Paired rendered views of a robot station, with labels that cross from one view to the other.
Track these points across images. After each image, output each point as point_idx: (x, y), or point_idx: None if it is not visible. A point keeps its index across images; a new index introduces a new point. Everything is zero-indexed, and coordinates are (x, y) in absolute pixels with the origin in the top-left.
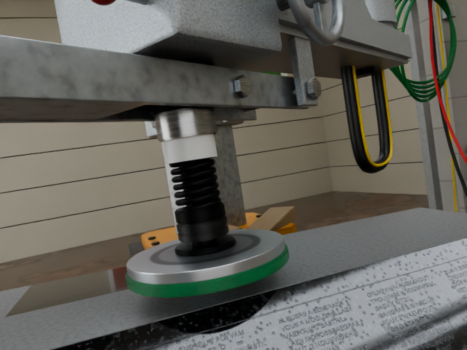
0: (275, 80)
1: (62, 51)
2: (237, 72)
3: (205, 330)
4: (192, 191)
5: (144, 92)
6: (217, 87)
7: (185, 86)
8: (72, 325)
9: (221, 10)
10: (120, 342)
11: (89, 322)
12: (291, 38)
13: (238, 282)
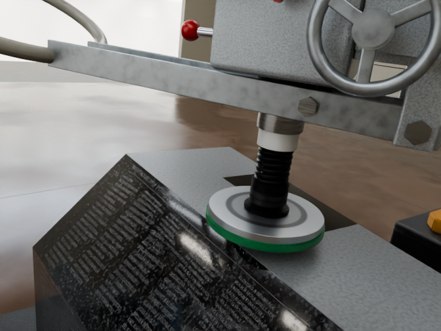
0: (373, 108)
1: (165, 66)
2: (310, 92)
3: (215, 245)
4: (256, 166)
5: (208, 94)
6: (278, 101)
7: (244, 96)
8: (208, 198)
9: (255, 49)
10: (194, 217)
11: None
12: None
13: (218, 231)
